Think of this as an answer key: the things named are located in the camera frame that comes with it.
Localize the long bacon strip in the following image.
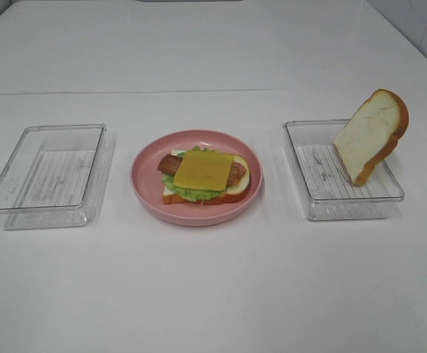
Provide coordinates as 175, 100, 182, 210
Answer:
158, 154, 247, 188

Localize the pink round plate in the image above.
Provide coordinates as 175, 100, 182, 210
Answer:
131, 129, 264, 227

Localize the clear left plastic tray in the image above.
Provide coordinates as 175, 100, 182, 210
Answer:
0, 124, 111, 230

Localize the bread slice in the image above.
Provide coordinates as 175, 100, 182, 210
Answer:
163, 150, 250, 205
334, 89, 409, 186

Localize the green lettuce leaf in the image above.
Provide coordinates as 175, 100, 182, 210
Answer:
161, 146, 227, 202

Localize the yellow cheese slice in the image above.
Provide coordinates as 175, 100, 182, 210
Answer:
173, 150, 233, 191

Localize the clear right plastic tray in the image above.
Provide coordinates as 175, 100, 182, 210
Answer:
283, 119, 405, 221

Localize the clear plastic tray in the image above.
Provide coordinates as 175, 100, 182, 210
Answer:
283, 119, 405, 221
0, 124, 111, 230

